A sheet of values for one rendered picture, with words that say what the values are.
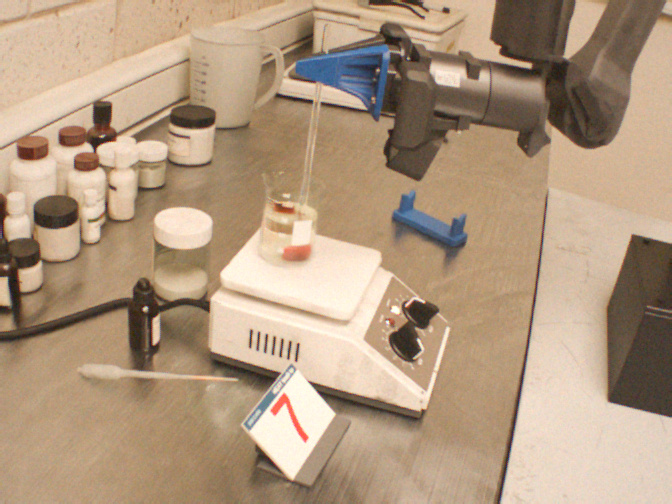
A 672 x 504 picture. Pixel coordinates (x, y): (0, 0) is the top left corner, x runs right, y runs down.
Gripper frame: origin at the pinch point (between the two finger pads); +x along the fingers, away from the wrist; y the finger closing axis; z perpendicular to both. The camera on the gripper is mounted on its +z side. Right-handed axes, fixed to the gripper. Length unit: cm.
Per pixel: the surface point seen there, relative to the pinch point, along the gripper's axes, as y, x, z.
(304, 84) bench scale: 76, 0, 23
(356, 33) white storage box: 105, -10, 18
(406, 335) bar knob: -7.2, -8.5, 20.1
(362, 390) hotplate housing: -10.1, -5.2, 24.2
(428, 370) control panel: -8.2, -10.9, 22.9
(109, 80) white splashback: 44, 30, 16
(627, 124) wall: 116, -87, 31
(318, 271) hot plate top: -2.6, -0.7, 17.4
